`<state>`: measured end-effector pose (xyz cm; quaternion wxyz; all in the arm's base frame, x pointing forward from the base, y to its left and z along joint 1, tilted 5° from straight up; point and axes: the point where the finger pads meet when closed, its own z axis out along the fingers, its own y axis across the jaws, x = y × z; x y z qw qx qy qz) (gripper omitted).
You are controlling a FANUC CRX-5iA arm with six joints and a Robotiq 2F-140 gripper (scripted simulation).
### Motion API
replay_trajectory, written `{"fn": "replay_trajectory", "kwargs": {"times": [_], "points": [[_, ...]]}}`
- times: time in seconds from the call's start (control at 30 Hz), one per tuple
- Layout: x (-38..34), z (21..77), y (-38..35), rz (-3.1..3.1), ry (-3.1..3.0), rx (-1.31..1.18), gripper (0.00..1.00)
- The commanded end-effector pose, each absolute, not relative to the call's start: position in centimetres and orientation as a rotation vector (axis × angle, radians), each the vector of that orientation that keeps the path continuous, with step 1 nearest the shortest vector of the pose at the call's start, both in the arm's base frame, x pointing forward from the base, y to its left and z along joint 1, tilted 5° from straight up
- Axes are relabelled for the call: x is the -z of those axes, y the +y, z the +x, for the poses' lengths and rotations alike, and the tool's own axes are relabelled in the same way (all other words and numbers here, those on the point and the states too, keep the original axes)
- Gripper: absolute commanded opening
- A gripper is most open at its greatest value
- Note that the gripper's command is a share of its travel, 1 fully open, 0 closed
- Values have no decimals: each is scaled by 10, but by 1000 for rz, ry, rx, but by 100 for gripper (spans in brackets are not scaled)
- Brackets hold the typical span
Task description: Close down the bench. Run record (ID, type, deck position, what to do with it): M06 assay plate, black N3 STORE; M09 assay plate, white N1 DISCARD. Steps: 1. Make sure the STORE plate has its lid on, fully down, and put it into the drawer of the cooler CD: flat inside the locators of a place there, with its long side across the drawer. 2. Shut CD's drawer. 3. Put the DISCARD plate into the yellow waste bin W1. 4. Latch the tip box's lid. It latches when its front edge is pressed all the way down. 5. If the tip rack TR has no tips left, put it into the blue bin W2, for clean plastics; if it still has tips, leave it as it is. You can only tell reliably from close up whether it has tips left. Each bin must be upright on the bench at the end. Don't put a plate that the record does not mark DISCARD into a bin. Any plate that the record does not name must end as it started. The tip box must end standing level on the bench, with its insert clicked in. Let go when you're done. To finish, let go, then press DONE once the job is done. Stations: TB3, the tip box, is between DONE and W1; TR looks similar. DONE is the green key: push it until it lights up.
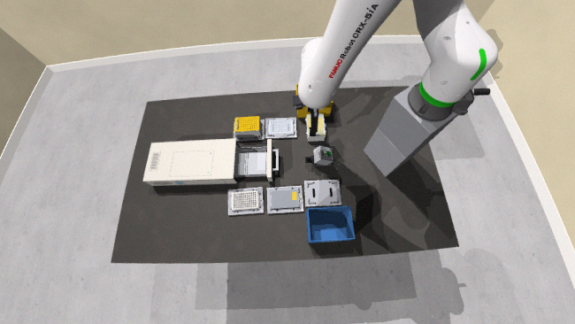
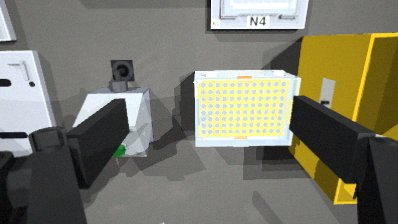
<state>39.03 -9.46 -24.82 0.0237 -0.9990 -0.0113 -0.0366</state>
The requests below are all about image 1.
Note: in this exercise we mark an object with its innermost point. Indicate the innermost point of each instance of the blue open bin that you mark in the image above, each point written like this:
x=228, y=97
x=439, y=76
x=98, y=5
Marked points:
x=333, y=223

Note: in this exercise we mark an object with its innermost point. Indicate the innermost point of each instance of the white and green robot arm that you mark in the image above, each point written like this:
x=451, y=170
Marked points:
x=461, y=53

